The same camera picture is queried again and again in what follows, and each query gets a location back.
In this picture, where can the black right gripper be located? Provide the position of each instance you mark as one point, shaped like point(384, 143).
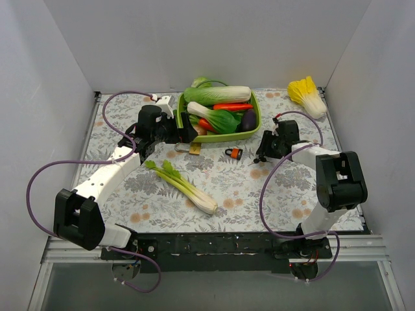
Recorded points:
point(265, 148)

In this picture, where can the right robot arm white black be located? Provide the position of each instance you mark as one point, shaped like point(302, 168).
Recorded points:
point(340, 187)

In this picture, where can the aluminium frame rail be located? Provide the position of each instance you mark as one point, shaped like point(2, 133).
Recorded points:
point(353, 248)

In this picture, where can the beige mushroom toy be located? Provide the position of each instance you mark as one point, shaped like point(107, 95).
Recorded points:
point(200, 130)

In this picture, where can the small red chili toy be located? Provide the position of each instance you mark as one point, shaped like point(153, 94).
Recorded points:
point(206, 125)

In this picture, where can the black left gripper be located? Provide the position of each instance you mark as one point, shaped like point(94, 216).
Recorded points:
point(179, 128)

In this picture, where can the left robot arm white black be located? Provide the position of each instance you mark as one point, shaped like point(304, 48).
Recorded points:
point(77, 214)

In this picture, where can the green plastic basket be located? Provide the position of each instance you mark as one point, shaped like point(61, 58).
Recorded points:
point(181, 103)

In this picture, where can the purple eggplant toy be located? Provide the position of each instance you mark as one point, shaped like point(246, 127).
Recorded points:
point(248, 121)

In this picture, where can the green napa cabbage toy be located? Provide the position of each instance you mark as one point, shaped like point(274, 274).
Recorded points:
point(209, 96)

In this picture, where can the floral patterned table mat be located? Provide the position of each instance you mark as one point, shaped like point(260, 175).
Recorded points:
point(146, 203)

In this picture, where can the light green leaf toy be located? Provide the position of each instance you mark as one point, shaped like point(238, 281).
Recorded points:
point(201, 82)

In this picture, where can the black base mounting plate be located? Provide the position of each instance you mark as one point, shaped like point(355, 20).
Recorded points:
point(249, 251)

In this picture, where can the yellow white cabbage toy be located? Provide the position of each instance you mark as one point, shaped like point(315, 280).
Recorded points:
point(304, 92)

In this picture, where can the orange black padlock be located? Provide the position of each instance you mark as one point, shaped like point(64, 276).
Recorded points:
point(234, 153)

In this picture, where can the celery stalk toy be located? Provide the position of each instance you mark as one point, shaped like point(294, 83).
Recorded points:
point(172, 176)

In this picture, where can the bok choy toy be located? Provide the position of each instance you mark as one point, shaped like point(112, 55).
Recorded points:
point(223, 122)

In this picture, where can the brass silver padlock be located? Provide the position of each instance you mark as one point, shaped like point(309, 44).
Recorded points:
point(193, 148)

